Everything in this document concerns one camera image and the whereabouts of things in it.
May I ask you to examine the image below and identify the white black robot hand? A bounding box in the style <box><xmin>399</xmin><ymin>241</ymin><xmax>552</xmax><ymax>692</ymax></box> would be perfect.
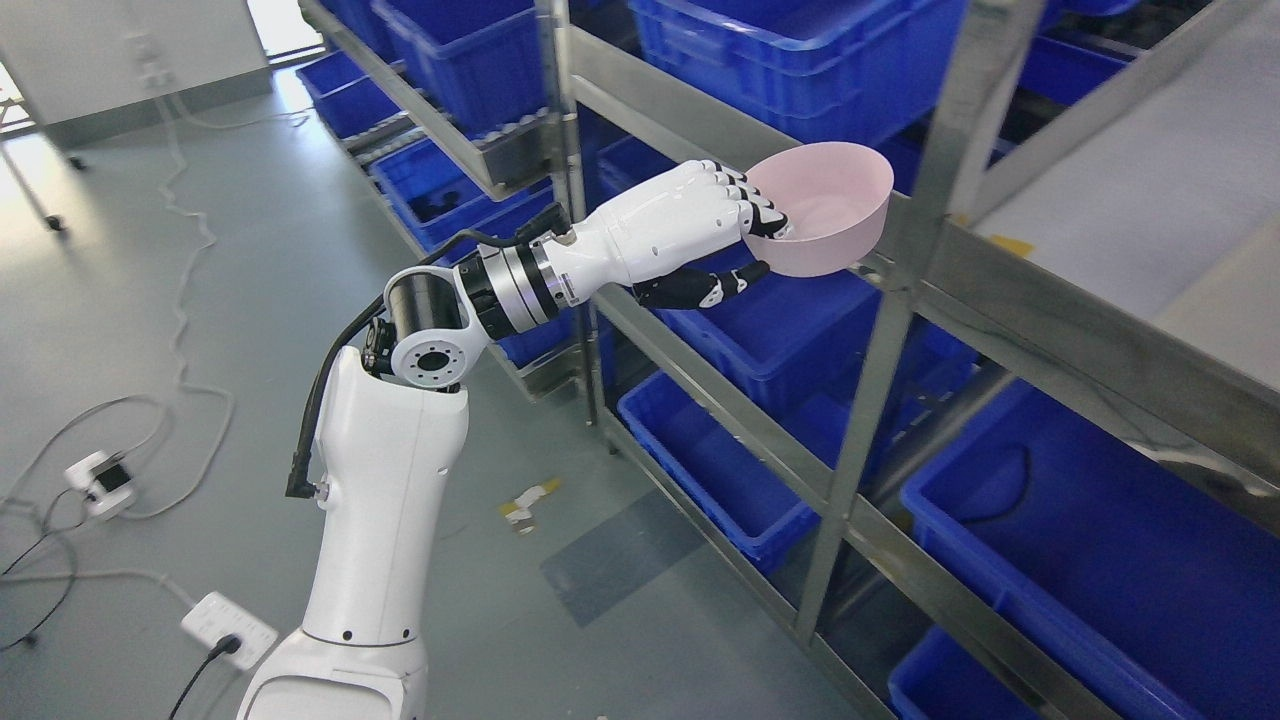
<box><xmin>541</xmin><ymin>160</ymin><xmax>791</xmax><ymax>310</ymax></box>

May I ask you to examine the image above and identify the pink ikea bowl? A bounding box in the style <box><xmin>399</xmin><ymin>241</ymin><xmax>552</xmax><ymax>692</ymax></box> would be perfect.
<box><xmin>745</xmin><ymin>141</ymin><xmax>895</xmax><ymax>278</ymax></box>

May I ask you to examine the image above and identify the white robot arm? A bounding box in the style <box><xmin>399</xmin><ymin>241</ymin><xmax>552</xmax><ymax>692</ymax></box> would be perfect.
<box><xmin>237</xmin><ymin>202</ymin><xmax>570</xmax><ymax>719</ymax></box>

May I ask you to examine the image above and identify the stainless steel shelf rack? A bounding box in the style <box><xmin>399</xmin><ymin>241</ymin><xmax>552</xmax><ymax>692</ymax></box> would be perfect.
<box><xmin>300</xmin><ymin>0</ymin><xmax>1280</xmax><ymax>720</ymax></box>

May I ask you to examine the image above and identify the white power strip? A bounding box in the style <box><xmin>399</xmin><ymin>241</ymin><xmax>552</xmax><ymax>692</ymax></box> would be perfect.
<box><xmin>180</xmin><ymin>591</ymin><xmax>279</xmax><ymax>673</ymax></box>

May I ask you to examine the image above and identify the white power adapter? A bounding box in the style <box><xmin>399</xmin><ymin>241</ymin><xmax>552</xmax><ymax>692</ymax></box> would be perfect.
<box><xmin>64</xmin><ymin>451</ymin><xmax>136</xmax><ymax>521</ymax></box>

